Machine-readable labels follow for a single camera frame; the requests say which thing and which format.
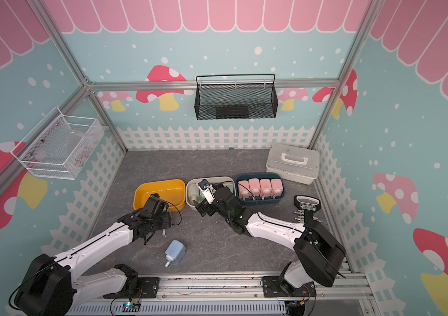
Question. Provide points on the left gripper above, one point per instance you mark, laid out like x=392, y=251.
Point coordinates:
x=166, y=220

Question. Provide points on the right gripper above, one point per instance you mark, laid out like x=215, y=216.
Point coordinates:
x=206, y=205

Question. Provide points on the green pencil sharpener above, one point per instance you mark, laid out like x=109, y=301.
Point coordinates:
x=230, y=186

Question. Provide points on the white plastic storage box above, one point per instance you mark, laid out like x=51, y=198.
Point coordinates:
x=211, y=180

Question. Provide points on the pink pencil sharpener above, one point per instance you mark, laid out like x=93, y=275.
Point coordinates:
x=265, y=188
x=276, y=188
x=244, y=189
x=255, y=187

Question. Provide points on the dark teal storage box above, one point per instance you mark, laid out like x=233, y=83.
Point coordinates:
x=259, y=201

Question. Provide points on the yellow plastic storage box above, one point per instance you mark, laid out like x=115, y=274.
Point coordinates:
x=173, y=191

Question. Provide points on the pale green round sharpener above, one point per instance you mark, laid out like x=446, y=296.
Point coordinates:
x=194, y=193

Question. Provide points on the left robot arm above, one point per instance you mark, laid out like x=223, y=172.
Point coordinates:
x=53, y=285

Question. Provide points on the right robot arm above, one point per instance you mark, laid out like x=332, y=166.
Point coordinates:
x=320, y=255

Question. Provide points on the translucent plastic lidded case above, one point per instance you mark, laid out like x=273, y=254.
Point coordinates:
x=292, y=163

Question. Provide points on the rack of metal bits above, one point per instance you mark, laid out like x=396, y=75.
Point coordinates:
x=306, y=207

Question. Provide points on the small green circuit board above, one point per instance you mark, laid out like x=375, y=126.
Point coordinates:
x=131, y=307

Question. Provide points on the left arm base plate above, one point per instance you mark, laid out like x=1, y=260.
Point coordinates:
x=145, y=287

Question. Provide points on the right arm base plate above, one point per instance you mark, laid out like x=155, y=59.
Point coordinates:
x=274, y=287

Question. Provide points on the black wire mesh basket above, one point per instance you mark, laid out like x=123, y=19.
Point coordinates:
x=222, y=97

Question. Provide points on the grey slotted cable duct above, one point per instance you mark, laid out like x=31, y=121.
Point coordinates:
x=185, y=308

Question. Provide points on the white wire mesh basket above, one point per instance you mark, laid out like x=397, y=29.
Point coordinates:
x=59, y=146

